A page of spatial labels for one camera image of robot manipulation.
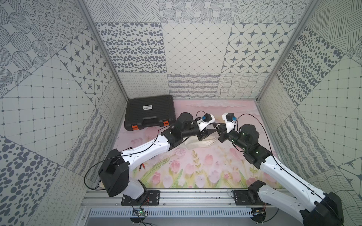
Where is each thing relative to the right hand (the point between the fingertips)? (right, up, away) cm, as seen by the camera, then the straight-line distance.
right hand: (214, 124), depth 74 cm
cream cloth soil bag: (-11, -12, +10) cm, 19 cm away
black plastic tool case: (-47, +6, +33) cm, 58 cm away
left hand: (-1, +2, -3) cm, 4 cm away
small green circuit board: (-38, -45, -4) cm, 59 cm away
